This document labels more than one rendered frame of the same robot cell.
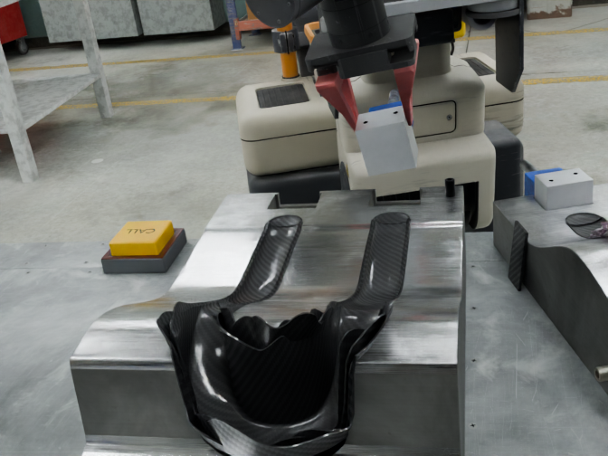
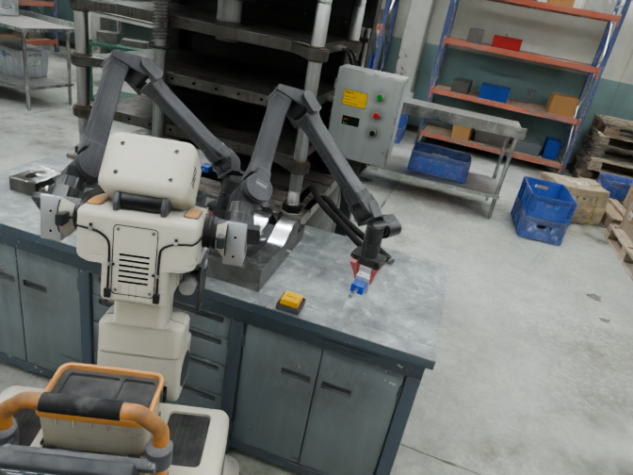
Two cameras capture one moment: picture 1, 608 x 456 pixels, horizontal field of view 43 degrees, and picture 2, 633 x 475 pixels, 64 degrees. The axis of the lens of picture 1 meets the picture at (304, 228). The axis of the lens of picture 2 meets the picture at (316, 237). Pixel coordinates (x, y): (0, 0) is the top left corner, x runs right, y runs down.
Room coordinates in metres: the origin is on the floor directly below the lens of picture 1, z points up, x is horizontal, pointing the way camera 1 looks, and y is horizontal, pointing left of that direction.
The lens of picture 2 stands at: (2.30, 0.19, 1.76)
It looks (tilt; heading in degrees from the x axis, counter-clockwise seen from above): 26 degrees down; 178
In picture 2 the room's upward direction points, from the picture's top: 11 degrees clockwise
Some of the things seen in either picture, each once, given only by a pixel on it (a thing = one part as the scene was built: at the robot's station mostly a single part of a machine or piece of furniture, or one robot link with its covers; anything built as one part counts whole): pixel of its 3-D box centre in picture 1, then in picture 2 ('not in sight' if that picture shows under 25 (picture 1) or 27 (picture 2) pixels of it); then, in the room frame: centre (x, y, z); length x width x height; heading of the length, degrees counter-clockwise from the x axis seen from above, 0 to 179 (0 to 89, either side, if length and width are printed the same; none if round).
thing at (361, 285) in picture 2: not in sight; (357, 287); (0.89, 0.40, 0.93); 0.13 x 0.05 x 0.05; 155
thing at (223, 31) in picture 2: not in sight; (229, 40); (-0.46, -0.33, 1.45); 1.29 x 0.82 x 0.19; 76
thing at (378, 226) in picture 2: not in sight; (375, 232); (0.86, 0.42, 1.12); 0.07 x 0.06 x 0.07; 133
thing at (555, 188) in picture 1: (546, 184); not in sight; (0.80, -0.28, 0.86); 0.13 x 0.05 x 0.05; 3
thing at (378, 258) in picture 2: not in sight; (370, 249); (0.86, 0.41, 1.06); 0.10 x 0.07 x 0.07; 65
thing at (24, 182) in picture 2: not in sight; (38, 181); (0.28, -0.96, 0.83); 0.17 x 0.13 x 0.06; 166
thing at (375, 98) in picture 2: not in sight; (343, 220); (-0.09, 0.39, 0.74); 0.31 x 0.22 x 1.47; 76
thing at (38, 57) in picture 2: not in sight; (18, 58); (-3.91, -3.46, 0.42); 0.60 x 0.42 x 0.33; 68
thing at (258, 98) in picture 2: not in sight; (225, 90); (-0.46, -0.33, 1.20); 1.29 x 0.83 x 0.19; 76
